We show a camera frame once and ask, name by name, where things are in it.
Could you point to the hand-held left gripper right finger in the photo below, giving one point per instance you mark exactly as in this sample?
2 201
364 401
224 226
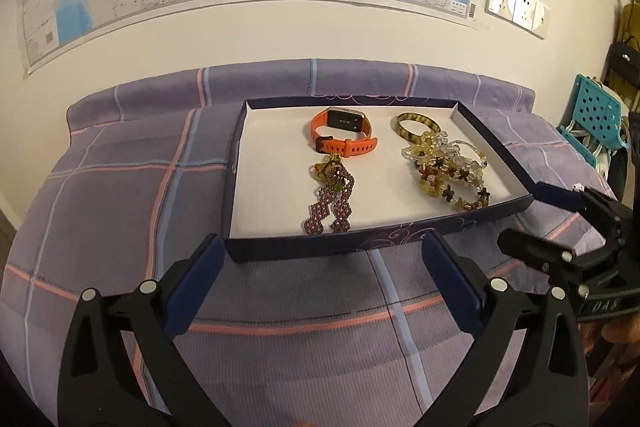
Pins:
450 282

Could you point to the person's right hand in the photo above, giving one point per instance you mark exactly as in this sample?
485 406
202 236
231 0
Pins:
617 337

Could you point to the yellow bag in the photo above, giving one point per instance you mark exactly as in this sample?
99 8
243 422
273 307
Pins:
631 22

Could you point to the purple plaid bed sheet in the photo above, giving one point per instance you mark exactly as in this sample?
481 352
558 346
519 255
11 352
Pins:
125 207

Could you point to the teal plastic basket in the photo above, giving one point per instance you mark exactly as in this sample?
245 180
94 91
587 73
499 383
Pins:
595 104

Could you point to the navy cardboard box tray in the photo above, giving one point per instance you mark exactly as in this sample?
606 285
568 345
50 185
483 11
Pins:
275 187

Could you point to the tortoiseshell bangle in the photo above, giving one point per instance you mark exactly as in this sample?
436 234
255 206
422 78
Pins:
400 127

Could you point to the green gold brooch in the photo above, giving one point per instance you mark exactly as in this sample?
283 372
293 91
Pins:
324 168

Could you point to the black bag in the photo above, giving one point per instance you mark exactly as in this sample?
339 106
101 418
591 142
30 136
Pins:
625 64

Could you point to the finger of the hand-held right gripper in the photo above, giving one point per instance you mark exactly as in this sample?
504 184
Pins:
530 249
600 207

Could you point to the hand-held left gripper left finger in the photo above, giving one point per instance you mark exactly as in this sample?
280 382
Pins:
200 287

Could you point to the orange smartwatch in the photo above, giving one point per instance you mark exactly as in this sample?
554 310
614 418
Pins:
350 144

